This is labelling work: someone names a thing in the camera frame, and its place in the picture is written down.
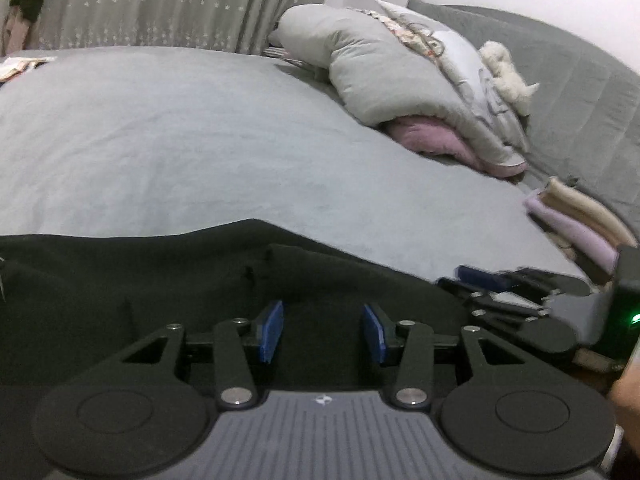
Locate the black garment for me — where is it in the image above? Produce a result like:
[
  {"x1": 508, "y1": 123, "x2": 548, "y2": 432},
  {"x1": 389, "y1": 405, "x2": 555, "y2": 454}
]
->
[{"x1": 1, "y1": 220, "x2": 465, "y2": 479}]

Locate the person right hand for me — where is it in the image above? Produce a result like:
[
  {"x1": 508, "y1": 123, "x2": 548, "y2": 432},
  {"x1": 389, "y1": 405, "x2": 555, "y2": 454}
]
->
[{"x1": 608, "y1": 363, "x2": 640, "y2": 453}]

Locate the lilac folded garment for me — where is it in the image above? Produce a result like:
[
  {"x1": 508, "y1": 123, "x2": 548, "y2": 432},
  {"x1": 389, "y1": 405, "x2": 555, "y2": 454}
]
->
[{"x1": 524, "y1": 192, "x2": 618, "y2": 275}]

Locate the beige folded garment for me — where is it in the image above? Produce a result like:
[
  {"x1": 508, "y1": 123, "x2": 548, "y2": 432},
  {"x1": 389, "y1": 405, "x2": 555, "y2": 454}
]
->
[{"x1": 539, "y1": 177, "x2": 639, "y2": 247}]

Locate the grey quilted headboard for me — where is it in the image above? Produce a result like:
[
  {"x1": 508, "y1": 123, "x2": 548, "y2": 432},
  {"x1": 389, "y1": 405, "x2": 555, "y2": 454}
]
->
[{"x1": 407, "y1": 0, "x2": 639, "y2": 232}]

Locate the pink blanket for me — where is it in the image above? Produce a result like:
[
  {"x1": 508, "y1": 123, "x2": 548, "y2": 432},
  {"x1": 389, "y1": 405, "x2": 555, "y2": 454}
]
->
[{"x1": 384, "y1": 116, "x2": 527, "y2": 179}]

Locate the cream plush toy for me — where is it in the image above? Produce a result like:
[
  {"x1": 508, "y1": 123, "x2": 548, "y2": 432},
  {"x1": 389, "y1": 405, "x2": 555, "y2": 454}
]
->
[{"x1": 478, "y1": 41, "x2": 540, "y2": 117}]

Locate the grey patterned pillow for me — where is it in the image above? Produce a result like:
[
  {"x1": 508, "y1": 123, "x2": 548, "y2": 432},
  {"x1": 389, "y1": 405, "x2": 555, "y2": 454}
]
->
[{"x1": 376, "y1": 0, "x2": 528, "y2": 153}]

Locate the floral patterned cloth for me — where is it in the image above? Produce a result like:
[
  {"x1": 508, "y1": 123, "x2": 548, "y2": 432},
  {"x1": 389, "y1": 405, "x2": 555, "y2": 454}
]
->
[{"x1": 348, "y1": 6, "x2": 445, "y2": 61}]

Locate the grey folded duvet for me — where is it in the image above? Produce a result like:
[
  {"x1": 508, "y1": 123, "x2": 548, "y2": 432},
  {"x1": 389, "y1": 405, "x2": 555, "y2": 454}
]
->
[{"x1": 276, "y1": 4, "x2": 522, "y2": 166}]

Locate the grey bed sheet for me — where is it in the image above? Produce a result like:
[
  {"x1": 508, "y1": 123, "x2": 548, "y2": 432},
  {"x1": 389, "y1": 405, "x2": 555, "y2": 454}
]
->
[{"x1": 1, "y1": 48, "x2": 577, "y2": 280}]

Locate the grey star curtain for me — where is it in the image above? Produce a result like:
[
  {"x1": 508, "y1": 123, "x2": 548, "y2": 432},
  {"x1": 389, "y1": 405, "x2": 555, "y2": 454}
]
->
[{"x1": 27, "y1": 0, "x2": 323, "y2": 54}]

